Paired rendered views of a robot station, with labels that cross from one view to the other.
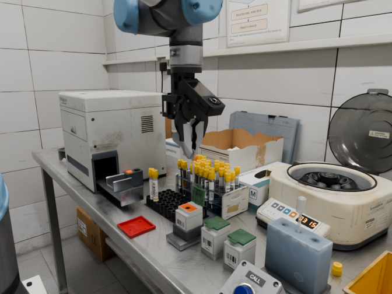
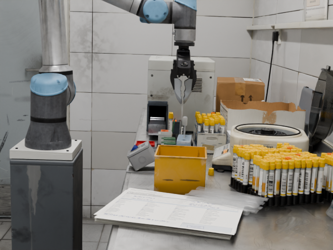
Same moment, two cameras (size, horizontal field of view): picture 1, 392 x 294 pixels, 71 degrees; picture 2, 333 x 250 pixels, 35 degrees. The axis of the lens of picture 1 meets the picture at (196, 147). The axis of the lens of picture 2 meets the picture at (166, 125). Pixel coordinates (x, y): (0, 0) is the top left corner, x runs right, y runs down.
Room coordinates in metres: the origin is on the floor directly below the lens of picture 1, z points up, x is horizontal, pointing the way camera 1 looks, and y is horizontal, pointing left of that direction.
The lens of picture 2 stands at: (-0.78, -1.10, 1.28)
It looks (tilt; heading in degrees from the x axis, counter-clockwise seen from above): 10 degrees down; 40
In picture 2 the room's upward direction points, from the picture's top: 2 degrees clockwise
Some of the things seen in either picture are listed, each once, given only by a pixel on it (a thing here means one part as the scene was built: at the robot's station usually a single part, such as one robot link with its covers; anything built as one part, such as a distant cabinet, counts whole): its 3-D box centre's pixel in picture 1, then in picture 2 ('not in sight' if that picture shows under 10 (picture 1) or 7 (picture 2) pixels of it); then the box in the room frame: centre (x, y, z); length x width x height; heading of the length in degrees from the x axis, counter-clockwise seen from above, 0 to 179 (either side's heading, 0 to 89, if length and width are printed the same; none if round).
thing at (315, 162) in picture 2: not in sight; (313, 179); (0.41, -0.59, 0.93); 0.02 x 0.02 x 0.11
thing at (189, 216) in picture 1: (189, 220); (164, 139); (0.56, 0.02, 0.92); 0.05 x 0.04 x 0.06; 130
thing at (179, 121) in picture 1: (184, 122); (176, 77); (0.62, 0.03, 1.13); 0.05 x 0.02 x 0.09; 131
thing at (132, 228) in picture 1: (136, 226); (145, 144); (0.60, 0.14, 0.88); 0.07 x 0.07 x 0.01; 40
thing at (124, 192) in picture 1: (115, 183); (157, 123); (0.77, 0.24, 0.92); 0.21 x 0.07 x 0.05; 40
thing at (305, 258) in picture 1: (296, 257); (183, 154); (0.42, -0.17, 0.92); 0.10 x 0.07 x 0.10; 35
